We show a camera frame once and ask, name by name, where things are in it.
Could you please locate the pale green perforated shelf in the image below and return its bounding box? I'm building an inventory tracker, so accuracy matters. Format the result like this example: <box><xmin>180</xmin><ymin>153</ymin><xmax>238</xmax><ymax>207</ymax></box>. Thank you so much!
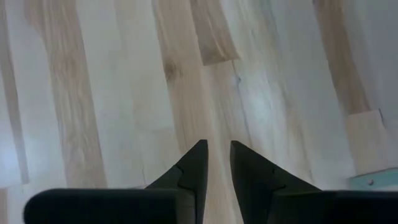
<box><xmin>347</xmin><ymin>167</ymin><xmax>398</xmax><ymax>192</ymax></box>

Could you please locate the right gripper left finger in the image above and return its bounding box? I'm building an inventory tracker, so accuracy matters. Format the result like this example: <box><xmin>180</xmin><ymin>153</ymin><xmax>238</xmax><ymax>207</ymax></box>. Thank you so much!
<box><xmin>23</xmin><ymin>139</ymin><xmax>209</xmax><ymax>224</ymax></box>

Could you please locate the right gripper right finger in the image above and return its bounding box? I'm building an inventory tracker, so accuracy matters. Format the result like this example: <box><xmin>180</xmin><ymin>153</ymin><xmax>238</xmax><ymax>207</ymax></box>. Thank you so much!
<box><xmin>229</xmin><ymin>140</ymin><xmax>398</xmax><ymax>224</ymax></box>

